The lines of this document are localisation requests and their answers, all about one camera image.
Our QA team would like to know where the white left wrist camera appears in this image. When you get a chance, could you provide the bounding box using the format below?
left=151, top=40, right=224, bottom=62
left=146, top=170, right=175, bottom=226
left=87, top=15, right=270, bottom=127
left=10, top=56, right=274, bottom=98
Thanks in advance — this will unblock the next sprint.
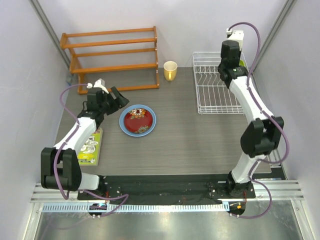
left=86, top=78, right=109, bottom=94

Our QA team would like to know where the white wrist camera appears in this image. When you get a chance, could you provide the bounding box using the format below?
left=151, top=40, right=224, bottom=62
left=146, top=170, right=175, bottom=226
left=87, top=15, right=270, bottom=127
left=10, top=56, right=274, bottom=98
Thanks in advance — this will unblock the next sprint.
left=226, top=28, right=244, bottom=50
left=86, top=78, right=109, bottom=94

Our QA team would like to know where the yellow mug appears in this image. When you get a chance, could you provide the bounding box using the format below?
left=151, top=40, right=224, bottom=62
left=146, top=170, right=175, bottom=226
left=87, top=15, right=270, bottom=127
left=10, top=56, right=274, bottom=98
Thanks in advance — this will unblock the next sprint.
left=163, top=61, right=178, bottom=82

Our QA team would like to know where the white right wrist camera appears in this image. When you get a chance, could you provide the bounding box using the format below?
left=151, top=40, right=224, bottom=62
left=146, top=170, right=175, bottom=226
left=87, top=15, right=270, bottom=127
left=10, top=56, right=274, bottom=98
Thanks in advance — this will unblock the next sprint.
left=226, top=28, right=244, bottom=50

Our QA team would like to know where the green illustrated booklet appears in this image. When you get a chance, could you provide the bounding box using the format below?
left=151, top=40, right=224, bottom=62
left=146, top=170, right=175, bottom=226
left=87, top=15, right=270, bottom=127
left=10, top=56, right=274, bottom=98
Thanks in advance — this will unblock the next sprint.
left=77, top=127, right=103, bottom=166

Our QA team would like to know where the lime green plate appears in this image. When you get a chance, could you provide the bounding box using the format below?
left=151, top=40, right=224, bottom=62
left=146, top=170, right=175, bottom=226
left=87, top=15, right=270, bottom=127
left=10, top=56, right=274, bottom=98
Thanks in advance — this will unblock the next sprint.
left=239, top=60, right=246, bottom=67

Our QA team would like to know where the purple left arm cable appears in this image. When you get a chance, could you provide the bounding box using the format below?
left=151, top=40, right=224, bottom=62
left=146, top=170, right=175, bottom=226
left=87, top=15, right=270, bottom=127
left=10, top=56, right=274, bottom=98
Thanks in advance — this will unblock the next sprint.
left=53, top=83, right=129, bottom=218

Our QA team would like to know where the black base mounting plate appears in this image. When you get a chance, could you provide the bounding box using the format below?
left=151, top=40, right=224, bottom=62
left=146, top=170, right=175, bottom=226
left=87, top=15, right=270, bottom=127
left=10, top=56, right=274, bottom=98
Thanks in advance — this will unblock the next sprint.
left=74, top=173, right=256, bottom=206

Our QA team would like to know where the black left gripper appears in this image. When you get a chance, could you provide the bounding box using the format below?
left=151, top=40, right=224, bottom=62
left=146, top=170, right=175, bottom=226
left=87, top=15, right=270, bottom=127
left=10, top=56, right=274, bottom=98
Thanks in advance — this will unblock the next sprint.
left=99, top=87, right=129, bottom=116

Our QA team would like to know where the white wire dish rack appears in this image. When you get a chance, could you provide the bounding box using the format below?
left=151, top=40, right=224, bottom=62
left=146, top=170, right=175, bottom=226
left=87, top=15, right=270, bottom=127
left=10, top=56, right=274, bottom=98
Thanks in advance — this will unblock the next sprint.
left=192, top=51, right=244, bottom=114

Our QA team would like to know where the aluminium frame rail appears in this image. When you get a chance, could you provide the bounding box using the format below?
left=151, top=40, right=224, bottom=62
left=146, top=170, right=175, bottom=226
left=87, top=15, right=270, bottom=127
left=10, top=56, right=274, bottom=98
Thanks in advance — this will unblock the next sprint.
left=30, top=180, right=304, bottom=216

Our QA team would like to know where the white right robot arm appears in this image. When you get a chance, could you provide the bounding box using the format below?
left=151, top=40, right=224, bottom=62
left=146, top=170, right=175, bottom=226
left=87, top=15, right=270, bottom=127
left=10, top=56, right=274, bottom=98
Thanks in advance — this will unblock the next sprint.
left=218, top=40, right=284, bottom=198

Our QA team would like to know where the orange wooden shelf rack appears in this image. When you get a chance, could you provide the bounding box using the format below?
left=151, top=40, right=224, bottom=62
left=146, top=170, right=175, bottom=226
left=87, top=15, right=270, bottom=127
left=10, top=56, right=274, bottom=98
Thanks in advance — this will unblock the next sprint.
left=59, top=25, right=160, bottom=92

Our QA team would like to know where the red floral plate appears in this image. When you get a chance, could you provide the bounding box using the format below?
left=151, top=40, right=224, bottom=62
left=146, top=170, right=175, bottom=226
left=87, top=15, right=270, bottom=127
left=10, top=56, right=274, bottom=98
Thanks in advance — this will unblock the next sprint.
left=123, top=108, right=154, bottom=135

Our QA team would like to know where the light blue plate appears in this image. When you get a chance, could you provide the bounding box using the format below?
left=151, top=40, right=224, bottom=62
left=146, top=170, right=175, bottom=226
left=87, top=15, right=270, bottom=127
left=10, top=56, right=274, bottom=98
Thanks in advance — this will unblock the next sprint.
left=119, top=104, right=157, bottom=137

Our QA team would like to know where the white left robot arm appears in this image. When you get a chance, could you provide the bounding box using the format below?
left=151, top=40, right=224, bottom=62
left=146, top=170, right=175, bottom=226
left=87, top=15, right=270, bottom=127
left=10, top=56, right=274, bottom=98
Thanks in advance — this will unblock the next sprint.
left=40, top=86, right=129, bottom=200

